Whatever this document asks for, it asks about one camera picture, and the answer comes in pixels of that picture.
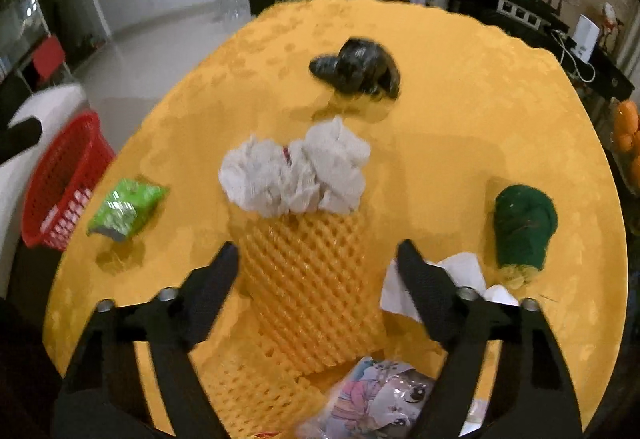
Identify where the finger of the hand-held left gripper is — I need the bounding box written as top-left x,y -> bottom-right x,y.
0,116 -> 44,163

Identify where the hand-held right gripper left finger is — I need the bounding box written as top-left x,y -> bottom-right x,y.
52,241 -> 241,439

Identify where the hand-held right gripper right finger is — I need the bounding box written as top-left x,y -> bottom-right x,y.
396,239 -> 583,439

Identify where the white tissue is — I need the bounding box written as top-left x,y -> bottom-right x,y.
218,116 -> 372,218
380,251 -> 521,322

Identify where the red plastic mesh basket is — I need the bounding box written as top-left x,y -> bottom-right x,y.
21,112 -> 117,251

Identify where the yellow foam fruit net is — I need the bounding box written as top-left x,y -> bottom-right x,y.
200,208 -> 392,439

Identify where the cartoon printed plastic packet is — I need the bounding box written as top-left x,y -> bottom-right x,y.
295,356 -> 488,439

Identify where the black plastic bag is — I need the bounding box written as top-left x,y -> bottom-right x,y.
309,38 -> 401,99

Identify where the red chair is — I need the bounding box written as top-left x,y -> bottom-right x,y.
32,34 -> 68,85

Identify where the green mesh sleeve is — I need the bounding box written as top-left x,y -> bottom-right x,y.
492,184 -> 558,287

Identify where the green snack packet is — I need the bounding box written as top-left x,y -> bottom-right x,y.
86,178 -> 169,240

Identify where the crumpled white tissue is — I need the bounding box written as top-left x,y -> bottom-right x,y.
218,116 -> 372,218

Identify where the yellow tablecloth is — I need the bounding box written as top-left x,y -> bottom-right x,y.
42,0 -> 628,439

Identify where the bowl of oranges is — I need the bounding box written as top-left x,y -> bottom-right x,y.
607,96 -> 640,195

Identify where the white power strip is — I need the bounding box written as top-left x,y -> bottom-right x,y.
496,0 -> 543,27

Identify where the white upright device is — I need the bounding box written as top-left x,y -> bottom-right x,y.
571,14 -> 601,62

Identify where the white red figurine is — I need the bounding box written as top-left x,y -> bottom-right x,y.
602,2 -> 624,50

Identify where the white cable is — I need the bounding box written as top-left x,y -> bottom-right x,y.
550,29 -> 598,82

